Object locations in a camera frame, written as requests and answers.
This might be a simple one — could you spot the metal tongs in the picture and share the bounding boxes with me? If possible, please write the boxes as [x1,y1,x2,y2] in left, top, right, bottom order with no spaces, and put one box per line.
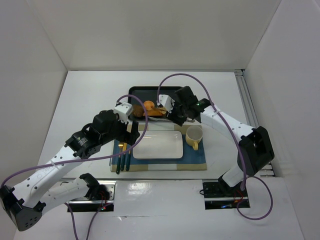
[148,111,170,122]

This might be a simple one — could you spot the orange bread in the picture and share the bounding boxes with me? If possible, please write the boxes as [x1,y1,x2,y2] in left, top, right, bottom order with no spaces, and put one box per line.
[147,109,166,117]

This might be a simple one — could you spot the sliced bread piece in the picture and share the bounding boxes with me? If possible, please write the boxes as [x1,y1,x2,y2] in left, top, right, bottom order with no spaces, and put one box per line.
[155,107,167,113]

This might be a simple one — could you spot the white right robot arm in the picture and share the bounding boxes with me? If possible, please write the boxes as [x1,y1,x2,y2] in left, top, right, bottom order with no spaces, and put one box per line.
[158,86,275,191]

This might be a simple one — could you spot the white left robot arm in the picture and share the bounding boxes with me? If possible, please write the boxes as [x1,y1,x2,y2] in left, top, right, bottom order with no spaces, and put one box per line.
[0,104,140,232]

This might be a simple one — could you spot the brown bread roll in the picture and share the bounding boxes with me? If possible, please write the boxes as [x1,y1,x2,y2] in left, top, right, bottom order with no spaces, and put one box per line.
[132,104,145,118]

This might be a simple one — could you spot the round bread bun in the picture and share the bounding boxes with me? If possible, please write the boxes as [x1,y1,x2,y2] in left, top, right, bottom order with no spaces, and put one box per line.
[143,100,155,111]

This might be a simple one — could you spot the yellow mug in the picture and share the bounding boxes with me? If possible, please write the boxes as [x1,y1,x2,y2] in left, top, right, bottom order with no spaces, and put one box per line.
[185,125,203,151]

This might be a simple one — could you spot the white rectangular plate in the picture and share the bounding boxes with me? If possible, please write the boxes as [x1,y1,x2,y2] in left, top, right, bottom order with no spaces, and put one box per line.
[132,130,183,160]

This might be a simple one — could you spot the black baking tray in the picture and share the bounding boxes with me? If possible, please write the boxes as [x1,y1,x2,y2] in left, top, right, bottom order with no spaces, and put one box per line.
[127,86,182,122]

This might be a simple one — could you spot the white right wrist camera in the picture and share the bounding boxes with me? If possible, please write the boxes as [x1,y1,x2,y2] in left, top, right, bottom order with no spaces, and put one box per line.
[157,94,175,113]

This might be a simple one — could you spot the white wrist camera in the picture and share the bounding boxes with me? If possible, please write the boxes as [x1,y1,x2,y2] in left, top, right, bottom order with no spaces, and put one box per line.
[113,102,134,124]
[157,94,175,113]

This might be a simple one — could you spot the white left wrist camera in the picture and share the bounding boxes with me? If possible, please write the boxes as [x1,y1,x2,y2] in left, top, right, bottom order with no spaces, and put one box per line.
[113,102,134,124]

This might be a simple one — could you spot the green handled spoon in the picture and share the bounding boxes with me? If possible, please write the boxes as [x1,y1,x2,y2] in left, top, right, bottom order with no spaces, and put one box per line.
[125,151,131,172]

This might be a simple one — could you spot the green handled knife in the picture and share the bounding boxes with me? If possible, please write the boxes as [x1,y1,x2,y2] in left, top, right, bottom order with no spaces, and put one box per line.
[120,143,127,171]

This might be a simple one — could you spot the green handled fork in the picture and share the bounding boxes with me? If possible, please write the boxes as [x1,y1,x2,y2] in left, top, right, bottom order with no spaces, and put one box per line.
[116,142,124,175]

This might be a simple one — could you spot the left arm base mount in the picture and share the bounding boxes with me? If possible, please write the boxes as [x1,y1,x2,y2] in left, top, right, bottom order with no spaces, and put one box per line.
[68,180,116,213]

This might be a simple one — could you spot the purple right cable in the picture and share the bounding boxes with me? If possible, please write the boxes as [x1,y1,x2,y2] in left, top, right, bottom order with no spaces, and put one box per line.
[156,73,274,221]

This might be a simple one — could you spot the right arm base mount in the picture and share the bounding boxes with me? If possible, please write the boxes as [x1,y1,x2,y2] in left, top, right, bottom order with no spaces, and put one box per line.
[199,181,250,210]

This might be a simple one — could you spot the aluminium rail frame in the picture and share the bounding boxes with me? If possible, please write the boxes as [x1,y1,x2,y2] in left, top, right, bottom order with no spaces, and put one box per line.
[234,69,275,178]

